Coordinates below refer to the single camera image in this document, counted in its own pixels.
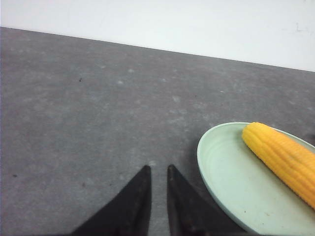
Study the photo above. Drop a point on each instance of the green shallow plate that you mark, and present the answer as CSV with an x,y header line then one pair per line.
x,y
246,189

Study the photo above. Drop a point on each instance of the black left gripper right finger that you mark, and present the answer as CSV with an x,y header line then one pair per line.
x,y
190,215

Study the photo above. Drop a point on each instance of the yellow corn cob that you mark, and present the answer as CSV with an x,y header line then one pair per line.
x,y
291,162

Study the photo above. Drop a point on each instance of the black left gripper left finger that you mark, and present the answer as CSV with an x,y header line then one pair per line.
x,y
127,214

